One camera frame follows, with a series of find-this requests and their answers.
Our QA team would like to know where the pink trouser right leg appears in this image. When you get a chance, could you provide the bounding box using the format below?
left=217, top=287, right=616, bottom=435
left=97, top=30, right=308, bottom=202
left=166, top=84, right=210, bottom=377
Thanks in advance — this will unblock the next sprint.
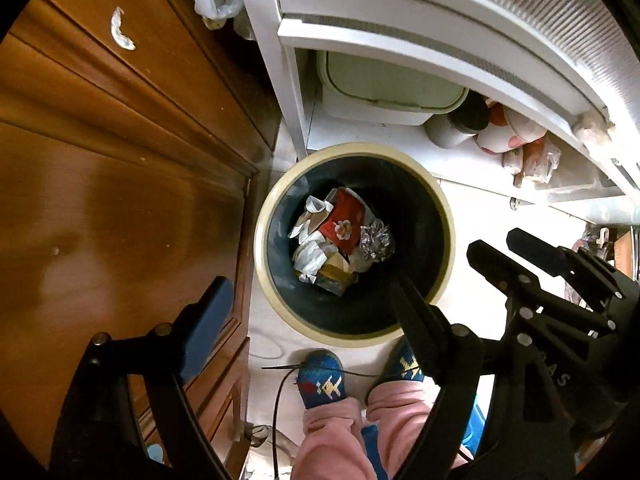
left=365, top=378, right=474, bottom=476

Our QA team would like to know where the grey plastic cup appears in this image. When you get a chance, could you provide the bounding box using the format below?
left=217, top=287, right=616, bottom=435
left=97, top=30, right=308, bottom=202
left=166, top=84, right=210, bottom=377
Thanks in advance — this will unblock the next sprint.
left=424, top=90, right=489, bottom=150

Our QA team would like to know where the blue slipper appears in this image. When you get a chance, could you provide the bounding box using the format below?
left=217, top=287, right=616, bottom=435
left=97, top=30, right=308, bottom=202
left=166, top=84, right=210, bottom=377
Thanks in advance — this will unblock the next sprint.
left=296, top=350, right=346, bottom=410
left=381, top=337, right=424, bottom=382

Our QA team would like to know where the silver foil wrapper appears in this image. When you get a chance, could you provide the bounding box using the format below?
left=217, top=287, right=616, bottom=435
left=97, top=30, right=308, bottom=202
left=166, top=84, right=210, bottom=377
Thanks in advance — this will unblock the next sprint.
left=359, top=219, right=393, bottom=262

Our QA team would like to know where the left blue slipper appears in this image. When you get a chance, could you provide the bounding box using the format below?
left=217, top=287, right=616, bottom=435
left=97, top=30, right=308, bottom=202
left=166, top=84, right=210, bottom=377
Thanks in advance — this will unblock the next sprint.
left=296, top=350, right=346, bottom=410

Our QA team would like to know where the white red dotted mug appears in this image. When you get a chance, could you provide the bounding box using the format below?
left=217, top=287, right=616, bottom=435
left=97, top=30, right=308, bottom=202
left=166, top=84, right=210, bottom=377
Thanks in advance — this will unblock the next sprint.
left=475, top=104, right=547, bottom=154

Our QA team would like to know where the cream yellow cardboard box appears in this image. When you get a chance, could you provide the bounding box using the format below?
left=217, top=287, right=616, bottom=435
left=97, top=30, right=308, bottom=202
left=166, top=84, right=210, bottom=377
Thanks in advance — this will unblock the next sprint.
left=316, top=252, right=356, bottom=296

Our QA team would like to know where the thin black floor cable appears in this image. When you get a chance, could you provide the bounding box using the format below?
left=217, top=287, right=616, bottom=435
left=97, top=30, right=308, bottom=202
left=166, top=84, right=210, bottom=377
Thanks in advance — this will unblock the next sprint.
left=261, top=361, right=402, bottom=480

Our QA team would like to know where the pink trouser left leg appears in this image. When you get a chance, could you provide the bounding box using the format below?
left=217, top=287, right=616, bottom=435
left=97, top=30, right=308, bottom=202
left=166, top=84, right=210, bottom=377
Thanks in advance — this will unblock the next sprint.
left=291, top=398, right=376, bottom=480

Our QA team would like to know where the cream rimmed dark trash bin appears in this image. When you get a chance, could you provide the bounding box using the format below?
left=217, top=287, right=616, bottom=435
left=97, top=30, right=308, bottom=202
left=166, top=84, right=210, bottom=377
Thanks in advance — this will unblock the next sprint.
left=254, top=143, right=454, bottom=348

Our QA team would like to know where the red snack packet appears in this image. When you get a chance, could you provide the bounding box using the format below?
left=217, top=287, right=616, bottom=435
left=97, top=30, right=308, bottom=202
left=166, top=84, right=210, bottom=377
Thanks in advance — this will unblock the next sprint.
left=319, top=188, right=366, bottom=256

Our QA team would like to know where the right blue slipper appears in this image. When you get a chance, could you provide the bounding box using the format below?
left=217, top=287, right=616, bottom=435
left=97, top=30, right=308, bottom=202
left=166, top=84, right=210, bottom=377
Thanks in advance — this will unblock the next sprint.
left=381, top=337, right=424, bottom=382

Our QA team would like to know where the white green lidded box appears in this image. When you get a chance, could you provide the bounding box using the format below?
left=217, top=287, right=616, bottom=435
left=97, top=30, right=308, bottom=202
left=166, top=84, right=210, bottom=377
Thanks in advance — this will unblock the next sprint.
left=317, top=51, right=469, bottom=126

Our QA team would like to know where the pink trouser leg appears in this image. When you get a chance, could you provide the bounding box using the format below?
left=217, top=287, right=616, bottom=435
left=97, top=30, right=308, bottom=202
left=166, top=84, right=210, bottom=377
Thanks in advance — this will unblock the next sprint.
left=291, top=398, right=376, bottom=480
left=365, top=378, right=474, bottom=476

